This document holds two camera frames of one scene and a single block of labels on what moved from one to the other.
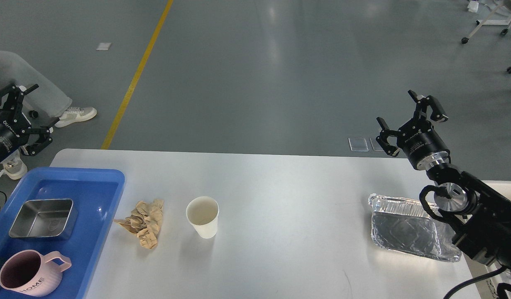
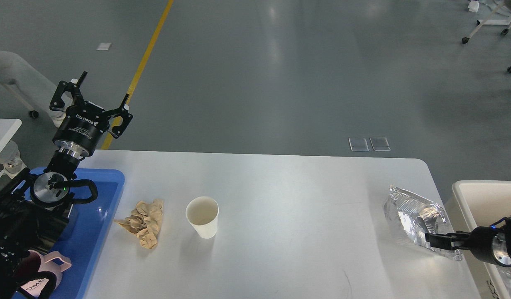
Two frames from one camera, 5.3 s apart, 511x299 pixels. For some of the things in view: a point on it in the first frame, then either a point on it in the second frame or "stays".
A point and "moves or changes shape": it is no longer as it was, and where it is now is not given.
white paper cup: (202, 212) stays
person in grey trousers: (8, 67) stays
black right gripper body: (424, 146) → (490, 244)
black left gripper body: (9, 129) → (77, 133)
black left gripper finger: (45, 131) → (127, 116)
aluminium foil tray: (402, 224) moves or changes shape
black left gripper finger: (12, 107) → (57, 104)
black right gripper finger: (382, 139) → (449, 241)
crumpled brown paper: (145, 221) stays
